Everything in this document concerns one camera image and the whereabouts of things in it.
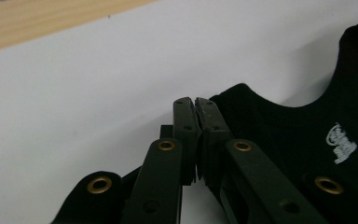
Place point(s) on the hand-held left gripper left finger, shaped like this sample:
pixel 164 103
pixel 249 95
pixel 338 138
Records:
pixel 185 124

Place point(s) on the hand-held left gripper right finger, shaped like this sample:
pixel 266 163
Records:
pixel 214 130

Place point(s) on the black sleeveless shirt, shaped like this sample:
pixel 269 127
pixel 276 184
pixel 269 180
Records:
pixel 286 133

